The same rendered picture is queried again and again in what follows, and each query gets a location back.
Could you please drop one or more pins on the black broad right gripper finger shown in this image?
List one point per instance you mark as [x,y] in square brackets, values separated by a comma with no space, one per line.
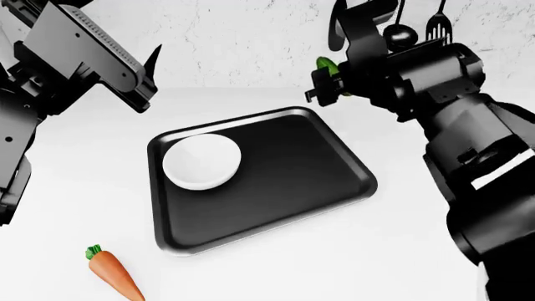
[326,86]

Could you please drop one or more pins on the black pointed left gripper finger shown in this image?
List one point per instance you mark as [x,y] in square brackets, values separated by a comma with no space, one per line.
[154,67]

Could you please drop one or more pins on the black blunt left gripper finger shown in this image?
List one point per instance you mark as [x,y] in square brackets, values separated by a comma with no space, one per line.
[136,98]

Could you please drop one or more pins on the black narrow right gripper finger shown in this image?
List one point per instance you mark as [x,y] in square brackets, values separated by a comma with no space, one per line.
[311,94]

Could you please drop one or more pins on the green vegetable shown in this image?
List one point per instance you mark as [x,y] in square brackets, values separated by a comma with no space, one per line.
[327,65]

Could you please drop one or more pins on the white round bowl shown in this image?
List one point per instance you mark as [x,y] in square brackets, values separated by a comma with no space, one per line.
[202,161]

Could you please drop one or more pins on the black rectangular tray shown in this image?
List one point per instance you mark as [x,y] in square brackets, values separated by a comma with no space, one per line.
[271,188]

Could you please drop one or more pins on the black hanging kitchen utensil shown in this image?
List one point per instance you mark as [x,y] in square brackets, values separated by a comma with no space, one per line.
[335,31]

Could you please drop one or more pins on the black hanging ladle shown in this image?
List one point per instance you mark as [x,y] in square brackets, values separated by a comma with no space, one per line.
[400,36]

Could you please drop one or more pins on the black slotted spatula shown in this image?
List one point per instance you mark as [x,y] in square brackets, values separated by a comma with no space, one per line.
[439,28]

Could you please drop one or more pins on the orange carrot with green top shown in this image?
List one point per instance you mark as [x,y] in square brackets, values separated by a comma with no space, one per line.
[113,271]

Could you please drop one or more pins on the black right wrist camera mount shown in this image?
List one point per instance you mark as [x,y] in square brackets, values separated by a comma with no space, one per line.
[363,34]

